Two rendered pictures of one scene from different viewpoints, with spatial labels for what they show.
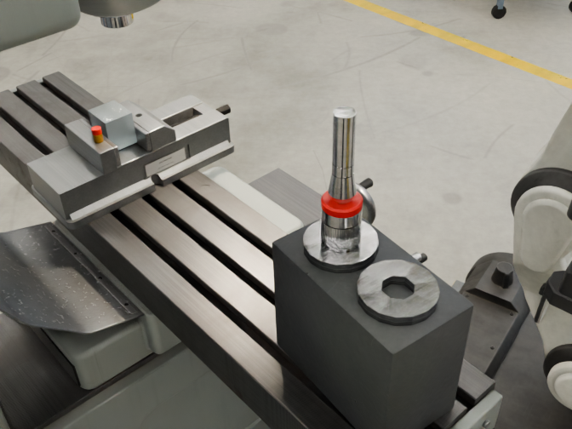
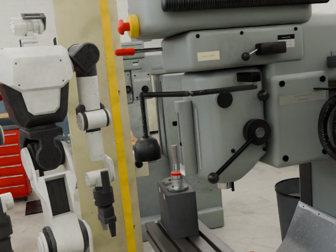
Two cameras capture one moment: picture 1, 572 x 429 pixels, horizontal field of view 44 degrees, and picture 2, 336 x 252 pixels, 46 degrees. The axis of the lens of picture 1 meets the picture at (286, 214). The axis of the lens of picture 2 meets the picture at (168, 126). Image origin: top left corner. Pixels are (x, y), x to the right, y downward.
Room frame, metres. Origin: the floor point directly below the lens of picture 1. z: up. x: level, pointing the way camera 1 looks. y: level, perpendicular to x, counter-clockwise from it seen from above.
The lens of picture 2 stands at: (2.09, 0.54, 1.65)
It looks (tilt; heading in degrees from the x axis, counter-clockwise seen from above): 9 degrees down; 203
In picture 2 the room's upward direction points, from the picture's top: 5 degrees counter-clockwise
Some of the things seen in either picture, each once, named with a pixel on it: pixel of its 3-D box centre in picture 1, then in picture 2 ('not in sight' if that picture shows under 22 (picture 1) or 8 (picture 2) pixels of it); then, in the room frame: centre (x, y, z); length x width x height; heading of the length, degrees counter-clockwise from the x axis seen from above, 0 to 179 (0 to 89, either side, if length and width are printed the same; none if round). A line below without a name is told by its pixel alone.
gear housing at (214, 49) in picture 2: not in sight; (229, 49); (0.96, 0.27, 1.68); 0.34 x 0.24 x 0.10; 130
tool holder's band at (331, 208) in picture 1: (341, 201); (176, 173); (0.63, -0.06, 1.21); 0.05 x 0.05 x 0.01
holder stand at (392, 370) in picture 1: (364, 322); (177, 205); (0.59, -0.09, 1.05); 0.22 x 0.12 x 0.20; 34
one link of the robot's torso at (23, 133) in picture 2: not in sight; (39, 145); (0.80, -0.61, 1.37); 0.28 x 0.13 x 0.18; 55
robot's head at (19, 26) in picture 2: not in sight; (26, 29); (0.85, -0.54, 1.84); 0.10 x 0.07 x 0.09; 145
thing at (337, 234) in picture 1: (340, 222); (177, 180); (0.63, -0.06, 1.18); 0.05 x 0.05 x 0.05
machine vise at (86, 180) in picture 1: (132, 145); not in sight; (1.07, 0.27, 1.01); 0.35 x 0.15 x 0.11; 130
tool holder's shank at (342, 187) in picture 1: (343, 157); (175, 158); (0.63, -0.06, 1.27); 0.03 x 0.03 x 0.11
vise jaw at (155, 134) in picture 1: (141, 123); not in sight; (1.09, 0.25, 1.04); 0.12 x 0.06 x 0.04; 40
